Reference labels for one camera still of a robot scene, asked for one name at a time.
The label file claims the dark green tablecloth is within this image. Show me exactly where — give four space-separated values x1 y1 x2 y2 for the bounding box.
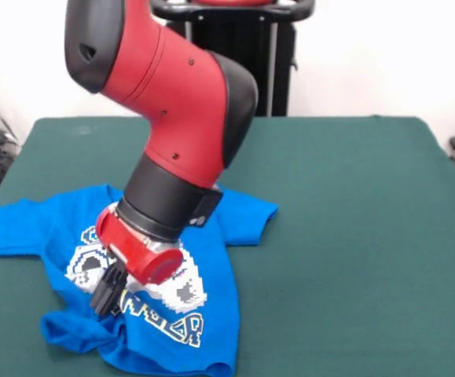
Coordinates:
0 115 455 377

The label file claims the blue printed t-shirt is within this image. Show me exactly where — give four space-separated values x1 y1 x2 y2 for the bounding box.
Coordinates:
0 184 281 377

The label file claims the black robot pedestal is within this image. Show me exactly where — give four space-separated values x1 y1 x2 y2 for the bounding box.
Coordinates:
148 0 315 118

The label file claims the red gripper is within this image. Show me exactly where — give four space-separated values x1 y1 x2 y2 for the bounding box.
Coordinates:
90 203 185 317

